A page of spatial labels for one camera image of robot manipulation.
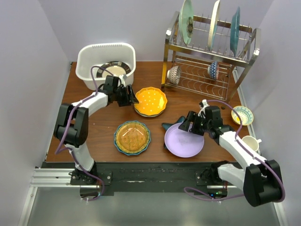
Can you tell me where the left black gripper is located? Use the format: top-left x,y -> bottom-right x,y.
113,84 -> 138,107

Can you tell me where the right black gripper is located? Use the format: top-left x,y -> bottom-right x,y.
178,111 -> 211,136

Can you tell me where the yellow dotted scalloped plate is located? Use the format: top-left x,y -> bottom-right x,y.
134,87 -> 167,115

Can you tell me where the black rimmed checkered plate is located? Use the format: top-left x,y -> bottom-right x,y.
96,61 -> 131,78

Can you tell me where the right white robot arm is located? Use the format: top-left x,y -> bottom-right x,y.
179,105 -> 285,207

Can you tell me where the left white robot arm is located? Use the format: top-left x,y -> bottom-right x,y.
54,74 -> 138,185

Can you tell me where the white plastic bin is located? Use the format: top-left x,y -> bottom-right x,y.
76,42 -> 136,90

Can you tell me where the teal star-shaped plate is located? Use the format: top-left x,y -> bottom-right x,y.
161,115 -> 188,149

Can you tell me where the mint floral plate on table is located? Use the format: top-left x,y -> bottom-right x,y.
134,108 -> 164,118

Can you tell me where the lilac plastic plate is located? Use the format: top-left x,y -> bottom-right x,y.
164,123 -> 205,158

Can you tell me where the amber glass plate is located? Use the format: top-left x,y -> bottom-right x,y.
117,121 -> 150,153

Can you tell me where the brown patterned bowl in rack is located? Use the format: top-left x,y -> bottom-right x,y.
167,66 -> 182,85

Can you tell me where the blue zigzag bowl in rack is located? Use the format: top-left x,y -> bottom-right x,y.
207,61 -> 219,80

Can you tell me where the blue yellow patterned bowl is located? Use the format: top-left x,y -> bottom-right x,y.
231,105 -> 254,126

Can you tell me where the steel two-tier dish rack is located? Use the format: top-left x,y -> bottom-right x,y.
161,11 -> 261,102

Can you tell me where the white ceramic mug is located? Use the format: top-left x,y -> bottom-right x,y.
242,136 -> 262,152

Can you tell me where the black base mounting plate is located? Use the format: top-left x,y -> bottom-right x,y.
40,162 -> 231,200

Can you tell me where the teal plate in rack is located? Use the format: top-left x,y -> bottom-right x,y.
230,7 -> 240,57

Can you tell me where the cream plate in rack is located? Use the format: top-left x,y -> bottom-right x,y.
207,0 -> 220,51

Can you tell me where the mint floral plate in rack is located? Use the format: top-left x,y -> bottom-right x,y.
179,0 -> 194,45

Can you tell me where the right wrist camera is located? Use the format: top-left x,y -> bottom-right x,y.
198,99 -> 209,119

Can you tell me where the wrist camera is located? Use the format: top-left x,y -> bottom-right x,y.
198,99 -> 209,119
119,74 -> 127,86

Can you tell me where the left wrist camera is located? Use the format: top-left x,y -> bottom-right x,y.
119,74 -> 127,86

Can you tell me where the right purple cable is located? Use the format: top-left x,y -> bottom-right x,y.
183,99 -> 282,202

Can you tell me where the purple cable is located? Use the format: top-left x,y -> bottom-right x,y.
54,65 -> 111,201
183,99 -> 282,202

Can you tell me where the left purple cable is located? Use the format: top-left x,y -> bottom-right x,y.
54,65 -> 111,201

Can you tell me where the aluminium rail frame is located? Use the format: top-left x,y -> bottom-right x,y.
18,168 -> 99,226

